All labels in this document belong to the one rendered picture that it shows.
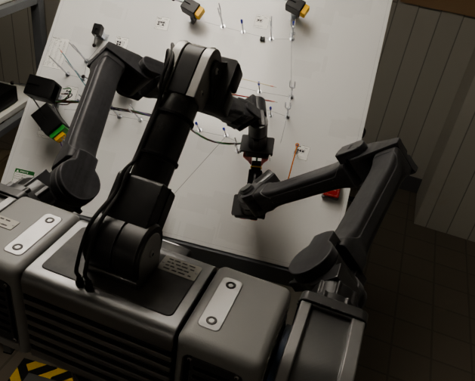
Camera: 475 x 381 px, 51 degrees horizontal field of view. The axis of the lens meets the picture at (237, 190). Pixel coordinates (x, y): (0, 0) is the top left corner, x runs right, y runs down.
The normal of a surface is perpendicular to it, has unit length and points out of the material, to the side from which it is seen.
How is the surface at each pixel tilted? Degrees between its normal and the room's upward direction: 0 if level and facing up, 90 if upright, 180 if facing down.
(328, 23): 48
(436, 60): 90
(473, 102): 90
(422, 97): 90
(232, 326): 0
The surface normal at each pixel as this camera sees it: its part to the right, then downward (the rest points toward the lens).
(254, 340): 0.13, -0.82
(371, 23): -0.07, -0.17
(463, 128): -0.34, 0.48
